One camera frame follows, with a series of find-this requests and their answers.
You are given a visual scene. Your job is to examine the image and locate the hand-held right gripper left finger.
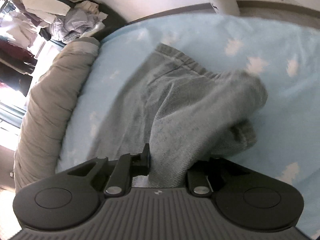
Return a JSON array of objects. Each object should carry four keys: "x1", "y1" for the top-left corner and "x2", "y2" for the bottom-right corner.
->
[{"x1": 67, "y1": 143, "x2": 151, "y2": 197}]

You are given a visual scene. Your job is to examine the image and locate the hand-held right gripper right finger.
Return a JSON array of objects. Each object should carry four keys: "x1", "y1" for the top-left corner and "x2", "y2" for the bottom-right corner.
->
[{"x1": 185, "y1": 156, "x2": 248, "y2": 197}]

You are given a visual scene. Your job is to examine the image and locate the grey denim shorts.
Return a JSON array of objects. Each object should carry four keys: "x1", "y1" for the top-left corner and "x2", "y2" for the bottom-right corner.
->
[{"x1": 92, "y1": 43, "x2": 268, "y2": 188}]

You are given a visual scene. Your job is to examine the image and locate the pile of crumpled clothes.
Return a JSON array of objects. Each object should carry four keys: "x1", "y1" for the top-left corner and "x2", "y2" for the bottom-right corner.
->
[{"x1": 0, "y1": 0, "x2": 109, "y2": 46}]

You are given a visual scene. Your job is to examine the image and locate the grey quilted duvet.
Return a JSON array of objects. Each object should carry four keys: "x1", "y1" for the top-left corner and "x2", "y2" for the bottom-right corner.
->
[{"x1": 13, "y1": 37, "x2": 101, "y2": 192}]

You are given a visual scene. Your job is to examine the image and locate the light blue cloud-print bed sheet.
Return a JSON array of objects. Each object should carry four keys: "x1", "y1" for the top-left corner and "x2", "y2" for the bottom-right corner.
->
[{"x1": 55, "y1": 13, "x2": 320, "y2": 238}]

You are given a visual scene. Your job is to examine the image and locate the dark red hanging garment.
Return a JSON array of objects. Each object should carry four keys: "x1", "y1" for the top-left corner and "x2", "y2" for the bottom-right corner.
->
[{"x1": 0, "y1": 35, "x2": 38, "y2": 74}]

